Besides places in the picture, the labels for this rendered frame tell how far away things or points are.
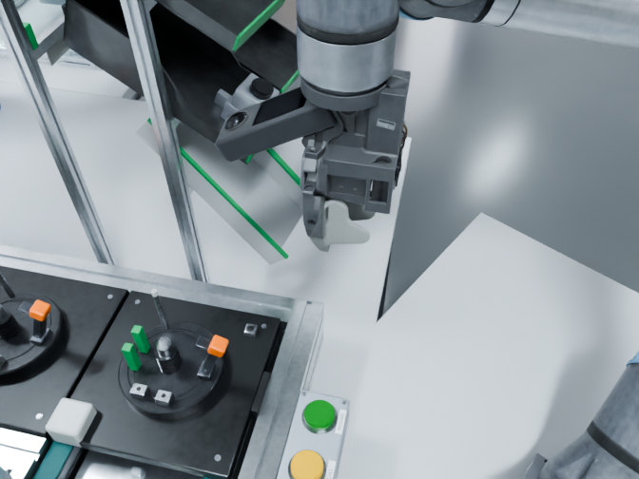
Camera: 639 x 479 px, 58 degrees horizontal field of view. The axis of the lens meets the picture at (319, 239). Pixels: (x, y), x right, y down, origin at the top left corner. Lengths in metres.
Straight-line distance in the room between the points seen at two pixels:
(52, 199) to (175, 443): 0.69
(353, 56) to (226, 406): 0.52
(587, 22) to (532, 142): 2.33
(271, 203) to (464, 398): 0.43
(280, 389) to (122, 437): 0.21
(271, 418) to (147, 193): 0.63
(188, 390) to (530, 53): 3.12
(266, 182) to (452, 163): 1.82
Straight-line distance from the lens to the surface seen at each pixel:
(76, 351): 0.90
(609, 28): 0.63
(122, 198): 1.27
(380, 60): 0.44
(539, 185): 2.69
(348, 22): 0.41
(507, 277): 1.11
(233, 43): 0.68
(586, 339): 1.07
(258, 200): 0.93
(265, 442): 0.79
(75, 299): 0.96
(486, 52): 3.57
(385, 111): 0.47
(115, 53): 0.79
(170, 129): 0.79
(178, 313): 0.90
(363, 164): 0.48
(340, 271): 1.06
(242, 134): 0.51
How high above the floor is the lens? 1.68
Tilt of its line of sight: 47 degrees down
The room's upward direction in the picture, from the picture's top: straight up
